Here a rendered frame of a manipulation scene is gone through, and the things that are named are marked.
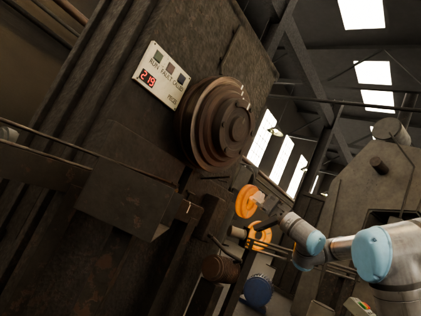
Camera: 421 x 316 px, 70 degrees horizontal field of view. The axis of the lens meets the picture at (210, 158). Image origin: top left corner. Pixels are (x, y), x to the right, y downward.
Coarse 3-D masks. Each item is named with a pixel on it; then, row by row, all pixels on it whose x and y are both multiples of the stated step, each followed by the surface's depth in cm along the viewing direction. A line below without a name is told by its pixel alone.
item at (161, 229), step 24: (96, 168) 73; (120, 168) 73; (96, 192) 72; (120, 192) 72; (144, 192) 72; (168, 192) 72; (96, 216) 71; (120, 216) 71; (144, 216) 71; (168, 216) 96; (120, 240) 82; (144, 240) 70; (96, 264) 81; (120, 264) 83; (96, 288) 80; (72, 312) 79; (96, 312) 79
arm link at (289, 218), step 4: (292, 212) 122; (284, 216) 121; (288, 216) 120; (292, 216) 120; (296, 216) 120; (284, 220) 120; (288, 220) 119; (292, 220) 119; (280, 224) 121; (284, 224) 119; (288, 224) 119; (280, 228) 122; (284, 228) 120; (288, 228) 118; (284, 232) 121
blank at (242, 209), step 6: (246, 186) 134; (252, 186) 134; (240, 192) 132; (246, 192) 131; (252, 192) 135; (240, 198) 131; (246, 198) 132; (240, 204) 130; (246, 204) 133; (252, 204) 138; (240, 210) 131; (246, 210) 134; (252, 210) 139; (240, 216) 136; (246, 216) 135
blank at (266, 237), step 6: (258, 222) 162; (252, 228) 161; (270, 228) 165; (252, 234) 161; (264, 234) 164; (270, 234) 165; (264, 240) 163; (270, 240) 165; (252, 246) 160; (258, 246) 162
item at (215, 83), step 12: (204, 84) 136; (216, 84) 135; (228, 84) 142; (240, 84) 148; (192, 96) 133; (204, 96) 131; (192, 108) 130; (192, 120) 129; (192, 132) 130; (192, 144) 132; (192, 156) 138; (204, 168) 142; (216, 168) 149; (228, 168) 157
